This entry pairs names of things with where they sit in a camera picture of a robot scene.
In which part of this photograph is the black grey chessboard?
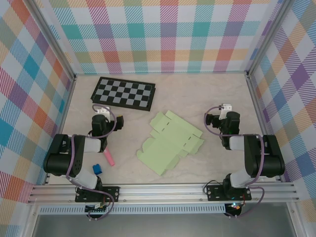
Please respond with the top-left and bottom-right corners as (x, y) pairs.
(90, 76), (157, 112)

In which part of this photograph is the light green paper box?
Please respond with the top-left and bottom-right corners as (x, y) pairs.
(136, 111), (205, 176)

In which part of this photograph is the pink marker pen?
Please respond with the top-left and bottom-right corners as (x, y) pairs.
(103, 147), (116, 166)

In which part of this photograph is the small lit circuit board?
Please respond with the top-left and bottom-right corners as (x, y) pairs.
(226, 202), (244, 213)

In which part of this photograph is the small green circuit board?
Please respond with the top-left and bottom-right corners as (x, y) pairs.
(85, 202), (110, 214)

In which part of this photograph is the grey metal panel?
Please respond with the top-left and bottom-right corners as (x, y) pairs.
(32, 214), (297, 237)

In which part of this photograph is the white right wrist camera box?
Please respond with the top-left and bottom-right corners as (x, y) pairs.
(220, 103), (233, 119)

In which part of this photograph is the aluminium side rail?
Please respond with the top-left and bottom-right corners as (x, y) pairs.
(43, 75), (76, 186)
(246, 74), (283, 183)

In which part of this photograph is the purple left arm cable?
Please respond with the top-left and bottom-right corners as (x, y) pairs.
(65, 104), (117, 221)

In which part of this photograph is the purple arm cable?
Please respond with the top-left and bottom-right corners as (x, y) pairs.
(65, 104), (117, 221)
(203, 105), (265, 219)

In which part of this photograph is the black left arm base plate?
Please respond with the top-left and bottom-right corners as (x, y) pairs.
(75, 186), (120, 203)

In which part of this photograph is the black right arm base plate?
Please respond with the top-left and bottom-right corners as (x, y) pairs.
(206, 185), (252, 202)

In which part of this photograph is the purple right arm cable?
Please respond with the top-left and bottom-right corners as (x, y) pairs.
(203, 105), (265, 219)

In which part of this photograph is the long aluminium mounting rail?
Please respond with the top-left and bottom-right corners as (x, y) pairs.
(27, 182), (299, 204)

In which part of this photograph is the aluminium frame post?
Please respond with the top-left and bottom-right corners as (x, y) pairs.
(245, 0), (294, 77)
(24, 0), (76, 81)

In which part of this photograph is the slotted grey cable duct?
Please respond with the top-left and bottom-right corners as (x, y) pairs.
(39, 206), (227, 215)

